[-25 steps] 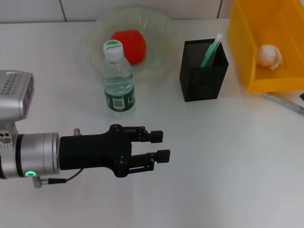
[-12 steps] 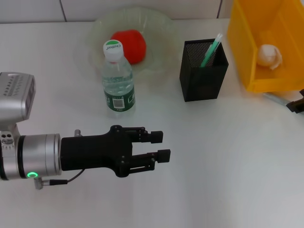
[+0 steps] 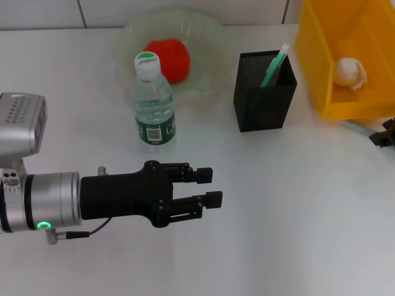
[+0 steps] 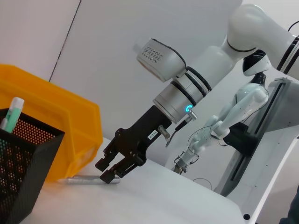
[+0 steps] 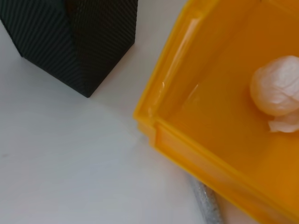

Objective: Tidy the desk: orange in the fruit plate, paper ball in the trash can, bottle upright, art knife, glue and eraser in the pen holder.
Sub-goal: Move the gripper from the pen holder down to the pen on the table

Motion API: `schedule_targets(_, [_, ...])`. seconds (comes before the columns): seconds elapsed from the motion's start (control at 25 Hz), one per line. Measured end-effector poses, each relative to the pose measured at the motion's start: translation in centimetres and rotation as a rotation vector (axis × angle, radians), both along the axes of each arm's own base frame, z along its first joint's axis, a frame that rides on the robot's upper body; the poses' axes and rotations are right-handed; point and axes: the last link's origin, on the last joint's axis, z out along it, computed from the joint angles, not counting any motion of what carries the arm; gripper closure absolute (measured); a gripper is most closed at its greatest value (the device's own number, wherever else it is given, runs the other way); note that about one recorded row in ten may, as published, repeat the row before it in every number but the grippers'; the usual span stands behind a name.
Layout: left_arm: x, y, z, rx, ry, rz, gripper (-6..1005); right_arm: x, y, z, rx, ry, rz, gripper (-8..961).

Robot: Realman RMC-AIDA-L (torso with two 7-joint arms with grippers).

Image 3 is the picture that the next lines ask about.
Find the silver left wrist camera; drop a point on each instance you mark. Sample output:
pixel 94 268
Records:
pixel 18 126

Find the clear green-label water bottle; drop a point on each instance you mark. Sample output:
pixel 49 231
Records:
pixel 154 108

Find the yellow plastic bin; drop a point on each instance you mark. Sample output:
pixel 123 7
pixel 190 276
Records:
pixel 345 105

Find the green pen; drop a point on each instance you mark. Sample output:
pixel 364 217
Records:
pixel 274 66

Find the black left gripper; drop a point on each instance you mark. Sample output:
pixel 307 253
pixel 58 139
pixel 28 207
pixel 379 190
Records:
pixel 123 195

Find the grey marker pen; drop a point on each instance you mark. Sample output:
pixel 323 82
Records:
pixel 358 128

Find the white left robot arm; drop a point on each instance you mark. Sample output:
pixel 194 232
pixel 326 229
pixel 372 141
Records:
pixel 49 200

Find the green glass fruit bowl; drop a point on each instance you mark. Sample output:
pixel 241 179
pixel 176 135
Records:
pixel 210 46

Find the white paper ball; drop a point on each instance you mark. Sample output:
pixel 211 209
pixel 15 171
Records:
pixel 350 74

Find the red-orange toy orange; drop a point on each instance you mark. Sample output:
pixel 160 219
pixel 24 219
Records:
pixel 176 58

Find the black mesh pen holder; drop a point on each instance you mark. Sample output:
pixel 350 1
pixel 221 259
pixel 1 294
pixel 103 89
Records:
pixel 262 108

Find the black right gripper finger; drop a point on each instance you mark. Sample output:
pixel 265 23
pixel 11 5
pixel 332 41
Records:
pixel 390 125
pixel 384 140

